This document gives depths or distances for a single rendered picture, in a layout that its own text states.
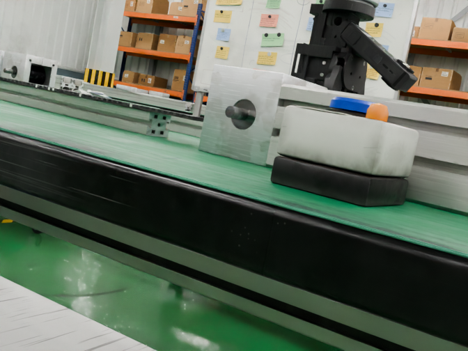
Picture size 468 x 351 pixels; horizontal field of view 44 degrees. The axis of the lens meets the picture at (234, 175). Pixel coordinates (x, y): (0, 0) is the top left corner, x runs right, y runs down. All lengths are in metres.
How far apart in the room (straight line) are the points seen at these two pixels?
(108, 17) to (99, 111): 7.98
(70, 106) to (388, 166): 0.54
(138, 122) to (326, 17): 0.30
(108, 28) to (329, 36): 8.02
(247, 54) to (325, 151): 3.63
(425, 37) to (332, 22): 9.79
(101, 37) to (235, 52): 5.09
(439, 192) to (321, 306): 0.15
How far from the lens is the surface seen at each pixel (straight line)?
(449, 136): 0.51
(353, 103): 0.43
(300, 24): 3.90
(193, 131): 0.92
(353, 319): 0.42
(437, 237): 0.34
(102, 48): 8.95
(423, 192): 0.51
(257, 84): 0.59
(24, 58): 1.50
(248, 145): 0.59
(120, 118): 0.77
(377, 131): 0.40
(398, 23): 3.67
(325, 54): 0.80
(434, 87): 10.47
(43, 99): 0.90
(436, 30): 10.59
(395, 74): 0.77
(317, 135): 0.42
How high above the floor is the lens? 0.82
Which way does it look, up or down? 6 degrees down
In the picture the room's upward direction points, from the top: 11 degrees clockwise
